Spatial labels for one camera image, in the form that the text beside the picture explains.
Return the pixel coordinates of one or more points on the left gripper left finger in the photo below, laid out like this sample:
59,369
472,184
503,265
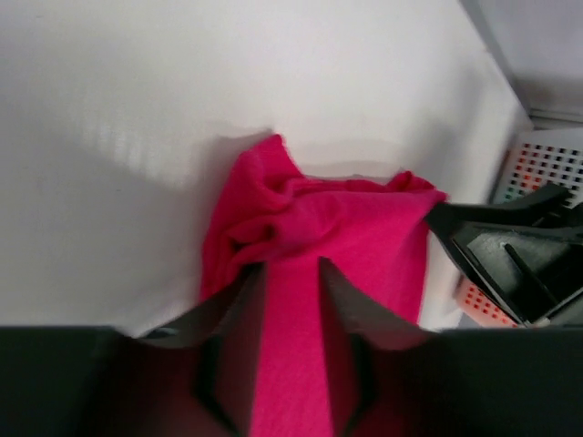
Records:
194,376

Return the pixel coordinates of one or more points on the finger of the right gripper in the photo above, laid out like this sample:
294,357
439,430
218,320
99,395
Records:
445,219
477,295

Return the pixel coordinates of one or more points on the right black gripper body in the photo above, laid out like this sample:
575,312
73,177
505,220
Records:
538,268

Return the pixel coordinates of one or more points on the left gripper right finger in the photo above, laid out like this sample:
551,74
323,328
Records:
389,377

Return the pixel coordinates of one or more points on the pink t shirt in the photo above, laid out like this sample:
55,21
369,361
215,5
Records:
269,211

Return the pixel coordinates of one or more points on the white plastic basket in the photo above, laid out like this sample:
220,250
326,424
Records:
542,157

